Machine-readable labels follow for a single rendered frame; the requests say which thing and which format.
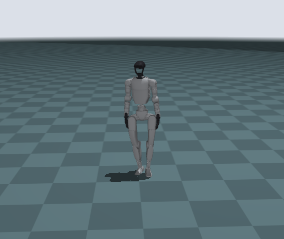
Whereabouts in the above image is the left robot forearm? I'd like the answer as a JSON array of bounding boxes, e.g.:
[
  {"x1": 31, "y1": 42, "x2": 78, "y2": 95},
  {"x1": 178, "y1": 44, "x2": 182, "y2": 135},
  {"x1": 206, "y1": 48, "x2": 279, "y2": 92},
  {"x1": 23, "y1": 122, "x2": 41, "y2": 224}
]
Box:
[{"x1": 153, "y1": 97, "x2": 160, "y2": 117}]

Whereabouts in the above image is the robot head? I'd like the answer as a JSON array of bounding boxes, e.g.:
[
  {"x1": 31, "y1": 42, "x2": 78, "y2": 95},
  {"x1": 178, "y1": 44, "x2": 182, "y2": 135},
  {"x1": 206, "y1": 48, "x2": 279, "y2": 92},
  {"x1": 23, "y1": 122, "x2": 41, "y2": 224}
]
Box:
[{"x1": 134, "y1": 61, "x2": 145, "y2": 79}]

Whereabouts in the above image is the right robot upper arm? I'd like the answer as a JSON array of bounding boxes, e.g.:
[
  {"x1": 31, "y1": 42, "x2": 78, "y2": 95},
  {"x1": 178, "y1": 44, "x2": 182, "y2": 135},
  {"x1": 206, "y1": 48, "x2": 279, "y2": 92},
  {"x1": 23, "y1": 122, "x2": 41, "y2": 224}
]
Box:
[{"x1": 125, "y1": 79, "x2": 132, "y2": 101}]

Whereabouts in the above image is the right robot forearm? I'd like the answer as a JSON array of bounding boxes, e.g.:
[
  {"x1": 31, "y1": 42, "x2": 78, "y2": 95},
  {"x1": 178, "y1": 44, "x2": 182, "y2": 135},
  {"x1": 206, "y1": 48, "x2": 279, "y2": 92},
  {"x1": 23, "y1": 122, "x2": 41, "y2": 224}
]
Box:
[{"x1": 124, "y1": 101, "x2": 130, "y2": 116}]

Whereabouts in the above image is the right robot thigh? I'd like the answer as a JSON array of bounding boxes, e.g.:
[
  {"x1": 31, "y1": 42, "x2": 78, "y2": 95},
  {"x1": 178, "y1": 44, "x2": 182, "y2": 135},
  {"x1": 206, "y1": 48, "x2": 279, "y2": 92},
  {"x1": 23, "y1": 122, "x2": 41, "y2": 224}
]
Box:
[{"x1": 128, "y1": 114, "x2": 141, "y2": 148}]

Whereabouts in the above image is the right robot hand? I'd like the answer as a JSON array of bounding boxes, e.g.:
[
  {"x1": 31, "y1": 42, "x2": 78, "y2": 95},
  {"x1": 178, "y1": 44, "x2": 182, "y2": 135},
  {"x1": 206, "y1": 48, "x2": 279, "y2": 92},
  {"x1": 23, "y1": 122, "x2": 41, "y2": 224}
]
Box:
[{"x1": 124, "y1": 113, "x2": 129, "y2": 129}]

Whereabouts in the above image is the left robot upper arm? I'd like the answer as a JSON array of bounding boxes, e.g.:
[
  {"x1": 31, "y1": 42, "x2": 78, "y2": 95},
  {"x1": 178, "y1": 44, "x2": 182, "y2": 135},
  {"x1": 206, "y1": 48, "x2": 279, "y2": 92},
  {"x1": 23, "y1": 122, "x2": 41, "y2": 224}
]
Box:
[{"x1": 148, "y1": 79, "x2": 158, "y2": 103}]

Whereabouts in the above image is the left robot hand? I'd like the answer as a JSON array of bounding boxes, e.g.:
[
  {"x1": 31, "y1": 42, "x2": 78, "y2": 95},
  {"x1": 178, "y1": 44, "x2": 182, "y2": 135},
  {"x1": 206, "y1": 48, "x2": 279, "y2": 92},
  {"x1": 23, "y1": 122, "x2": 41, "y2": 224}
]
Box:
[{"x1": 156, "y1": 114, "x2": 160, "y2": 129}]

